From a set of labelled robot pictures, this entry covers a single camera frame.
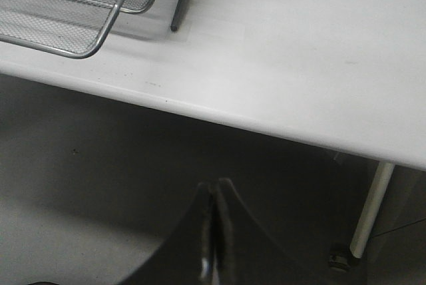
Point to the white table leg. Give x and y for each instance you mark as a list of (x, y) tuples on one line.
[(375, 195)]

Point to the table foot caster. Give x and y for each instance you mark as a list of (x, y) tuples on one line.
[(338, 260)]

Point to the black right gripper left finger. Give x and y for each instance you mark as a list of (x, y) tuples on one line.
[(187, 255)]

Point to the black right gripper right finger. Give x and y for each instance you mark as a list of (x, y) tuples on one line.
[(282, 232)]

